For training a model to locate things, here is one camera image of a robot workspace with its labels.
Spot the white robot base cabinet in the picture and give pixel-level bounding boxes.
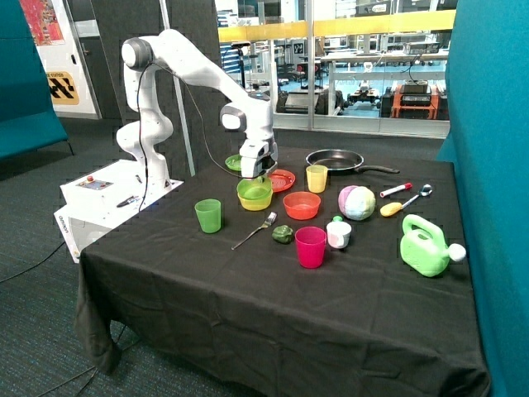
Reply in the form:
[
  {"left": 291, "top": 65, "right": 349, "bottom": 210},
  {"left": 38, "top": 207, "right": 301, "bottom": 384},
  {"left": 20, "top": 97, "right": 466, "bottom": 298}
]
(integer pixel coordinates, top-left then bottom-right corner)
[{"left": 55, "top": 160, "right": 183, "bottom": 263}]

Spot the teal sofa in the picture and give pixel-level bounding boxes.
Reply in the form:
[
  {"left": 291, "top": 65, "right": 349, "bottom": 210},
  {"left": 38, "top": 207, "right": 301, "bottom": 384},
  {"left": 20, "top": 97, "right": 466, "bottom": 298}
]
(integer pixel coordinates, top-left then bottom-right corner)
[{"left": 0, "top": 1, "right": 69, "bottom": 160}]

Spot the orange plastic plate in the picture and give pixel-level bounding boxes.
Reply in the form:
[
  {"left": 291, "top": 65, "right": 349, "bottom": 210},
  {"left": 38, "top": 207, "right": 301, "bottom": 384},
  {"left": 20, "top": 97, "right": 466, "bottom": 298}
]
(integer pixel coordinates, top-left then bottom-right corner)
[{"left": 269, "top": 169, "right": 296, "bottom": 193}]

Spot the black tablecloth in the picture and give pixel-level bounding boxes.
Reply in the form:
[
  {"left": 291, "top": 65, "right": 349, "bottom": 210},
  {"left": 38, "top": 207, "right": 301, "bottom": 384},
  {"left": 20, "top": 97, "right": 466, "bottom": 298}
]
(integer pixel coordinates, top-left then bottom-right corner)
[{"left": 74, "top": 166, "right": 492, "bottom": 396}]

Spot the black tripod stand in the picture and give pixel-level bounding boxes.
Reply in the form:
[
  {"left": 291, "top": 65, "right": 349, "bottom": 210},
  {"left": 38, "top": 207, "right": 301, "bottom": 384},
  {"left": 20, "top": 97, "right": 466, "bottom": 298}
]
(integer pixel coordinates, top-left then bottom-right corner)
[{"left": 231, "top": 41, "right": 250, "bottom": 88}]

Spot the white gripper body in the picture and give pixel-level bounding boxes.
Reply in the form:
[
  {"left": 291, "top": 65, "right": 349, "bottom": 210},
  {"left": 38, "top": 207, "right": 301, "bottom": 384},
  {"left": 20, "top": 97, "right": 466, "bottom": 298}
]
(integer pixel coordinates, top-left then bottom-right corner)
[{"left": 239, "top": 138, "right": 279, "bottom": 179}]

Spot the yellow handled spoon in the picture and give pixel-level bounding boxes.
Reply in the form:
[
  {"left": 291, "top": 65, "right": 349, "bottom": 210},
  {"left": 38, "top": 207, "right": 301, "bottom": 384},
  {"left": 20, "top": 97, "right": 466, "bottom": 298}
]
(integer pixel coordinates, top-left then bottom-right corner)
[{"left": 379, "top": 184, "right": 433, "bottom": 218}]

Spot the black frying pan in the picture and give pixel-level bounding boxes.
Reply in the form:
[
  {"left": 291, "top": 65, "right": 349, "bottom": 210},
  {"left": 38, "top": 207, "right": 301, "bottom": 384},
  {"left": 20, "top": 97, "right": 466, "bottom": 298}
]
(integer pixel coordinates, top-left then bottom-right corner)
[{"left": 305, "top": 149, "right": 400, "bottom": 175}]

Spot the red wall poster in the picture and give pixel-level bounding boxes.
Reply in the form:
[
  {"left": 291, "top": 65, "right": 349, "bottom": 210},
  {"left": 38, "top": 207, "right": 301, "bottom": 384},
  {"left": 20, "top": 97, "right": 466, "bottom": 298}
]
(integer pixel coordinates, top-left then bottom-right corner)
[{"left": 19, "top": 0, "right": 65, "bottom": 46}]

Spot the green plastic plate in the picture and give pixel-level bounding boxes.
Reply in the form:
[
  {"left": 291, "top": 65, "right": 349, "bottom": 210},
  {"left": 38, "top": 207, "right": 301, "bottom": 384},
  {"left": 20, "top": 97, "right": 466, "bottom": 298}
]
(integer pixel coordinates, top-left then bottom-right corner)
[{"left": 224, "top": 154, "right": 241, "bottom": 172}]

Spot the pink plastic cup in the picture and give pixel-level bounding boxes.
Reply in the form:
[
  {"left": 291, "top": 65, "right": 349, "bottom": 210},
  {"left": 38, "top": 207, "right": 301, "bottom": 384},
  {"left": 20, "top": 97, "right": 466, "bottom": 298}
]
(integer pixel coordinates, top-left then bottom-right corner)
[{"left": 294, "top": 227, "right": 326, "bottom": 269}]

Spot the silver fork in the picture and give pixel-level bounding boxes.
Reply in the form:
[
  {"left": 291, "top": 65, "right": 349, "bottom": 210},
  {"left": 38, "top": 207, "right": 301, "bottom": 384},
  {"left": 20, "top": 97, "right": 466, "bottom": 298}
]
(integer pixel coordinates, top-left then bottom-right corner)
[{"left": 231, "top": 211, "right": 279, "bottom": 251}]

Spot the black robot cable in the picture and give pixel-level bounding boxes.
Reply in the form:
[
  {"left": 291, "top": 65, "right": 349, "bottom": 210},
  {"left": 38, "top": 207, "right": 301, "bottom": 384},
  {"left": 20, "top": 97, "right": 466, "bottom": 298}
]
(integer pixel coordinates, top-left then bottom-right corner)
[{"left": 136, "top": 61, "right": 245, "bottom": 213}]

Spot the green toy pepper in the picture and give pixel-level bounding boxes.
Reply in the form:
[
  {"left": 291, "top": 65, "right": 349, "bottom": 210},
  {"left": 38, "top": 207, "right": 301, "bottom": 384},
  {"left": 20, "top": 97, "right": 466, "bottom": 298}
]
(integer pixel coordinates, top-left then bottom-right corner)
[{"left": 272, "top": 225, "right": 294, "bottom": 244}]

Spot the green plastic cup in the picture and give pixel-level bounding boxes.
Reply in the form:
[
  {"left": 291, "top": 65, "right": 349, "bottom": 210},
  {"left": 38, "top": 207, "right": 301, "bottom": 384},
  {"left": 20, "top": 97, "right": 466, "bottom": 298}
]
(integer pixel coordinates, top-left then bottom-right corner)
[{"left": 194, "top": 198, "right": 222, "bottom": 234}]

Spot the green toy watering can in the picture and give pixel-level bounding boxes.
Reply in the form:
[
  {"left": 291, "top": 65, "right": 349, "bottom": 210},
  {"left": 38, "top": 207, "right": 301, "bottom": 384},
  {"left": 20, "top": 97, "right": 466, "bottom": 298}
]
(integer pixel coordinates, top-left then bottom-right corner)
[{"left": 400, "top": 214, "right": 466, "bottom": 277}]

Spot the green plastic bowl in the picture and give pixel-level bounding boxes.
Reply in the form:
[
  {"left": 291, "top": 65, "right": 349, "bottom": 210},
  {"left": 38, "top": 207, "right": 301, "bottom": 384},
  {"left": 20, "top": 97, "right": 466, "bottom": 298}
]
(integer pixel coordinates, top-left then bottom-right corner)
[{"left": 236, "top": 176, "right": 272, "bottom": 199}]

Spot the yellow black sign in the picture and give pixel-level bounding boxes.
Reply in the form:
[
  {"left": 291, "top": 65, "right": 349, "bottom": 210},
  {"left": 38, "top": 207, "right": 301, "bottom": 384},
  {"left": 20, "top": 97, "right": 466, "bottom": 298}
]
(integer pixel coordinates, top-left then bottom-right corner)
[{"left": 46, "top": 71, "right": 79, "bottom": 106}]

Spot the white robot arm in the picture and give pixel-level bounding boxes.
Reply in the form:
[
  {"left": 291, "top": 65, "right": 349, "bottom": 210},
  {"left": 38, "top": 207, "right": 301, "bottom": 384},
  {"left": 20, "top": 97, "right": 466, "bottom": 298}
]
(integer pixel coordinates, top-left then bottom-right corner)
[{"left": 117, "top": 29, "right": 279, "bottom": 192}]

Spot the yellow plastic cup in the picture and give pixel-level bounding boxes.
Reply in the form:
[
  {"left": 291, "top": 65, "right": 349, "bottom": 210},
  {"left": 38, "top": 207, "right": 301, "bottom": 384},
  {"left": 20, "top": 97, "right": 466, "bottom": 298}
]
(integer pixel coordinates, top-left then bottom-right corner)
[{"left": 306, "top": 165, "right": 328, "bottom": 194}]

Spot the teal partition panel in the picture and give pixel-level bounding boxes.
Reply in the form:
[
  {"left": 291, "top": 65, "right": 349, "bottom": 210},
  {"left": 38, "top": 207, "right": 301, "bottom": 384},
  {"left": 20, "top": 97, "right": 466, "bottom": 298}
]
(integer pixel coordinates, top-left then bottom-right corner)
[{"left": 438, "top": 1, "right": 528, "bottom": 396}]

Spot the orange plastic bowl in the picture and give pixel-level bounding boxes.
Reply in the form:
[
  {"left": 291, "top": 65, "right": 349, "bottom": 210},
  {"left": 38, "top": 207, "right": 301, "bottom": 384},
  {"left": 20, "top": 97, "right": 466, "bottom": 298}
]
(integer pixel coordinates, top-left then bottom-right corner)
[{"left": 283, "top": 191, "right": 322, "bottom": 220}]

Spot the pastel plush ball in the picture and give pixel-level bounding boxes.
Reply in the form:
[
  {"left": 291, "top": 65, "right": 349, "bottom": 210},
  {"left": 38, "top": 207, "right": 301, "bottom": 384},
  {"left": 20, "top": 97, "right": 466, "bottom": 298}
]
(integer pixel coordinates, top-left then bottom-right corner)
[{"left": 338, "top": 185, "right": 376, "bottom": 221}]

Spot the white small pot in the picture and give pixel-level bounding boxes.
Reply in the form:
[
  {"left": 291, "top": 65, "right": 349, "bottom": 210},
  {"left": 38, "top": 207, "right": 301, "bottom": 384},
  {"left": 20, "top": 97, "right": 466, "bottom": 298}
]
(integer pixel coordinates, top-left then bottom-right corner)
[{"left": 326, "top": 216, "right": 352, "bottom": 249}]

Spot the red white marker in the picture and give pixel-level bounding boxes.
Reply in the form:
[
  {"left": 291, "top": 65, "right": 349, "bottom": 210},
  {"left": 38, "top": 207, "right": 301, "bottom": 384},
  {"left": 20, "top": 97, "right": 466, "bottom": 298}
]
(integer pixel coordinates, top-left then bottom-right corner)
[{"left": 379, "top": 182, "right": 412, "bottom": 198}]

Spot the yellow plastic bowl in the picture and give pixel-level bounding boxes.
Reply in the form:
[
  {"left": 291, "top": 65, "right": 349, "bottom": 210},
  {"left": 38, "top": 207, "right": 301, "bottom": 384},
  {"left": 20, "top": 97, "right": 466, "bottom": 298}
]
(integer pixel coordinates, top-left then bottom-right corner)
[{"left": 237, "top": 191, "right": 273, "bottom": 212}]

